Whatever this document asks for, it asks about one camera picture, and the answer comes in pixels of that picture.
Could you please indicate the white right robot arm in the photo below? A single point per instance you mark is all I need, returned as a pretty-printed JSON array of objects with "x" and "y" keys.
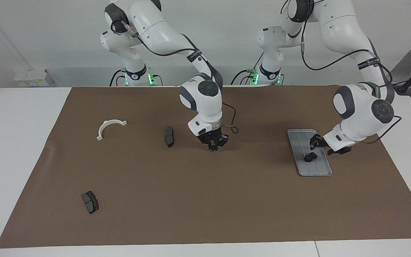
[{"x": 205, "y": 107}]

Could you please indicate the white wall socket box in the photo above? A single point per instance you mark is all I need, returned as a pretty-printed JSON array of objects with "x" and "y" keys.
[{"x": 32, "y": 77}]

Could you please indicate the short dark brake pad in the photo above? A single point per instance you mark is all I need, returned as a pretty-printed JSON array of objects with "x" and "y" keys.
[{"x": 90, "y": 202}]

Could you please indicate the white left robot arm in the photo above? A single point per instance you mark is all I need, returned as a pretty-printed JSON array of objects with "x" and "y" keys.
[{"x": 355, "y": 121}]

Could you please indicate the white curved plastic bracket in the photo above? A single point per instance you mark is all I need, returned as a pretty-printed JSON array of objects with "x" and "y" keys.
[{"x": 107, "y": 123}]

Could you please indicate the long dark brake pad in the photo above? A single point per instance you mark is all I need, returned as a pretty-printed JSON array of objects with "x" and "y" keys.
[{"x": 169, "y": 136}]

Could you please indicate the brown table mat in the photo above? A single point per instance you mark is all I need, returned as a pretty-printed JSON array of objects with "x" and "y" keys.
[{"x": 205, "y": 200}]

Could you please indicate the silver ribbed metal tray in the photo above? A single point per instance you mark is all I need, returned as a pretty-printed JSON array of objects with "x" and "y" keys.
[{"x": 316, "y": 169}]

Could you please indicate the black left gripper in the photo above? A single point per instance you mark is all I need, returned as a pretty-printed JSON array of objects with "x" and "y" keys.
[{"x": 339, "y": 150}]

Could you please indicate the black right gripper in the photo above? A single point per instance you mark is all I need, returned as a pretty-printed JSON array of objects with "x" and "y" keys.
[{"x": 212, "y": 135}]

